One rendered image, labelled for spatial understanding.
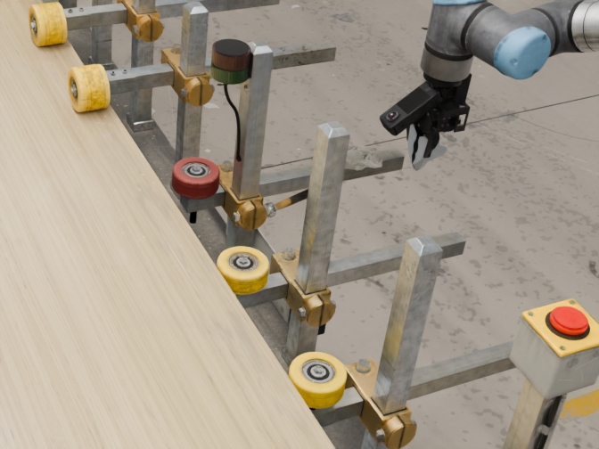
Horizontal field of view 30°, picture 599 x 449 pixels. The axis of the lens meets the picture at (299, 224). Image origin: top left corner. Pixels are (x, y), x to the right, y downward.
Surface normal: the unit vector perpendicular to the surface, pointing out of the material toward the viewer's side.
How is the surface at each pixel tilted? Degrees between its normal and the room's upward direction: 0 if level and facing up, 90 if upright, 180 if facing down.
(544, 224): 0
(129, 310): 0
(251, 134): 90
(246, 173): 90
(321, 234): 90
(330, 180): 90
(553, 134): 0
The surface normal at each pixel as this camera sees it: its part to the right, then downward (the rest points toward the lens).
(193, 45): 0.44, 0.58
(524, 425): -0.89, 0.19
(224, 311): 0.11, -0.79
